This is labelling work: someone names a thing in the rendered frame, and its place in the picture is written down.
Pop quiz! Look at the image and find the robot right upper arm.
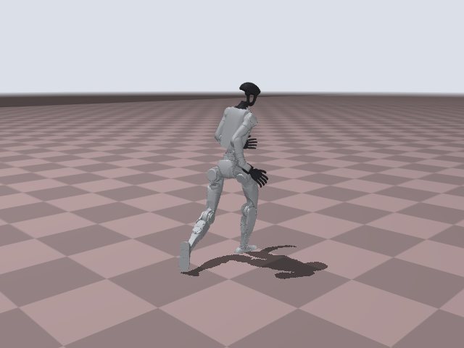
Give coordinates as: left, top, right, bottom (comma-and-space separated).
231, 112, 258, 147

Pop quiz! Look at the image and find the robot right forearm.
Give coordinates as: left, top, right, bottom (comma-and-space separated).
233, 138, 251, 172

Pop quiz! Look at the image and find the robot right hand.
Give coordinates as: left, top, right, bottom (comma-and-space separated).
242, 163, 268, 188

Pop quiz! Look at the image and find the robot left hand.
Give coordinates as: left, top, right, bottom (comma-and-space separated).
243, 136, 257, 149

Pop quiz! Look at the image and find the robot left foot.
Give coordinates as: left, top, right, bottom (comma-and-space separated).
178, 241, 191, 272

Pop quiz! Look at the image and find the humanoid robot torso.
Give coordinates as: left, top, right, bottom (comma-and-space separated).
217, 107, 254, 178

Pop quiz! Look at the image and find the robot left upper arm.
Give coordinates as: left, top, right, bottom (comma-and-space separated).
215, 107, 230, 142

